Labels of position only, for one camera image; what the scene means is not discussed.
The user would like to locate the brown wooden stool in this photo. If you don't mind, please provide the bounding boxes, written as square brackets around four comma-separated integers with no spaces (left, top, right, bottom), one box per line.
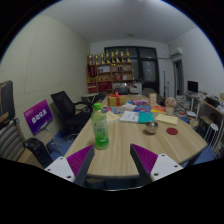
[198,114,214,129]

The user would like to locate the white wall air conditioner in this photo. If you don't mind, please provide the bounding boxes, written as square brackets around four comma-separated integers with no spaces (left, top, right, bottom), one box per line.
[169,46,185,58]

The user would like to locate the white booklet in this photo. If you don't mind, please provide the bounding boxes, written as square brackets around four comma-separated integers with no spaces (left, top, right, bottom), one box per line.
[119,110,140,124]

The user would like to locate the black office chair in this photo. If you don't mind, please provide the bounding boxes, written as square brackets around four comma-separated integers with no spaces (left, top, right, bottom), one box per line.
[50,90,93,136]

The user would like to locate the blue printed book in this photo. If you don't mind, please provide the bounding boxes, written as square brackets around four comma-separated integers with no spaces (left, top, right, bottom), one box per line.
[133,105,153,113]

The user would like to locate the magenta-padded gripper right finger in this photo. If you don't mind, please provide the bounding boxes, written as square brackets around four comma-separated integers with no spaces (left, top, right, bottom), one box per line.
[129,143,184,187]

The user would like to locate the teal booklet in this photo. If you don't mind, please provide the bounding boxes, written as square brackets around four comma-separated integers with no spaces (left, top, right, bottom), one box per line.
[137,111,155,125]

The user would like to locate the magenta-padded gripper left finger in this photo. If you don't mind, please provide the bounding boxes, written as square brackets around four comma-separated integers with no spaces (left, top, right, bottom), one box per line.
[43,143,96,188]

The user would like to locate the pale yellow notepad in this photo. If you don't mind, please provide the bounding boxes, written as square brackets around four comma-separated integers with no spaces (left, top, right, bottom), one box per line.
[105,110,122,123]

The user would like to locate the wooden shelf unit with trophies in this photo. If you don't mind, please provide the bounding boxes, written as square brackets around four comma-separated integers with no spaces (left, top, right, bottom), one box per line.
[86,49,135,94]

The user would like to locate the purple sign board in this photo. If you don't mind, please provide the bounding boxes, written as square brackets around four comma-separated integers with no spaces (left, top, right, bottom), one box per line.
[23,98,54,137]

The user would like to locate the black framed board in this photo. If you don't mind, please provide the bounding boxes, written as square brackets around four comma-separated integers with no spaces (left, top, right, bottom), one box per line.
[0,79,15,129]

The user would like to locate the multicolour printed book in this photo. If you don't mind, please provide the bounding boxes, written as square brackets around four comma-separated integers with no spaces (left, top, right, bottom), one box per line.
[101,105,123,114]

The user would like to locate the cluttered wooden side desk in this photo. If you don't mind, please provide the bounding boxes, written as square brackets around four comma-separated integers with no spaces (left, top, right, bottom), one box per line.
[194,94,224,154]

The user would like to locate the green tea drink bottle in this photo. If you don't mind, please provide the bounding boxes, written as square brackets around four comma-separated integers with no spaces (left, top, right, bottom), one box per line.
[90,102,110,151]

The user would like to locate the stack of books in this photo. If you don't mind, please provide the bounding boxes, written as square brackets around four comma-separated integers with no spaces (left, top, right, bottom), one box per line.
[175,94,191,116]

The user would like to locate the black framed glass door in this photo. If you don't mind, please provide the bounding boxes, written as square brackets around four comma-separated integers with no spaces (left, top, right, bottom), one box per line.
[104,45,160,95]

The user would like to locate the flat round red coaster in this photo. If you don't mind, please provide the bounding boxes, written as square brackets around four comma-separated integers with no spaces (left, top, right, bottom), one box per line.
[165,126,179,136]

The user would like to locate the brown standing card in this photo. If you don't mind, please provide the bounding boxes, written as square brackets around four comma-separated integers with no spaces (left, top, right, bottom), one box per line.
[148,92,158,107]

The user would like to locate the small steel bowl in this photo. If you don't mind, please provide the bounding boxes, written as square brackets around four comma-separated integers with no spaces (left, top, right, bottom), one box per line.
[144,121,160,135]

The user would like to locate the black computer monitor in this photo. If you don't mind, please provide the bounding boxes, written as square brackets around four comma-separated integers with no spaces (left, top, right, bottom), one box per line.
[186,80,199,94]

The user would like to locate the pale yellow envelope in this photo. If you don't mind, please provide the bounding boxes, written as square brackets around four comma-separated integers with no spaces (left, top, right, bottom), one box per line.
[154,113,179,126]

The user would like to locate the grey-brown armchair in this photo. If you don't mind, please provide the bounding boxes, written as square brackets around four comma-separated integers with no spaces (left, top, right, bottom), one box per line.
[141,87,161,101]

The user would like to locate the small round white table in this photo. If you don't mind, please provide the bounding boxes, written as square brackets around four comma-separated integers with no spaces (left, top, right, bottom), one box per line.
[80,92,99,104]

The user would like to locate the white paper sheets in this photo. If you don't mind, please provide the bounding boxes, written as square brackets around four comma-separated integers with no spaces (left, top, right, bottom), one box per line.
[119,102,138,112]

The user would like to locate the black backpack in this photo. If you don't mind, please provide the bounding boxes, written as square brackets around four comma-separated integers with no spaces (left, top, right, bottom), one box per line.
[23,137,54,169]

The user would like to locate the pink flowers in white pot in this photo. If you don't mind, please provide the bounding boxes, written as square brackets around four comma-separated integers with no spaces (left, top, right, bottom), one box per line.
[164,96,177,117]

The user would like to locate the pink box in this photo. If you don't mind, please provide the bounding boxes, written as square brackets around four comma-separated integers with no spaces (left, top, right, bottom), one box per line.
[131,98,149,106]

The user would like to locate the white round stool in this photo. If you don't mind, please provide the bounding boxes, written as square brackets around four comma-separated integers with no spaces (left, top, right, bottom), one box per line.
[203,122,220,144]

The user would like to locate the black tripod stand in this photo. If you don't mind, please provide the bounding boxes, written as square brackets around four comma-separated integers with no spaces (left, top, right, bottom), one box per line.
[162,69,170,98]

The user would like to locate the orange printed book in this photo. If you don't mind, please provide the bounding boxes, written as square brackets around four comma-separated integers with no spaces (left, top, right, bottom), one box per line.
[150,105,167,114]

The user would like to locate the yellow gift box red ribbon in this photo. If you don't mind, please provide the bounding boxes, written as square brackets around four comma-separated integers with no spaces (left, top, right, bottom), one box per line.
[107,91,128,108]

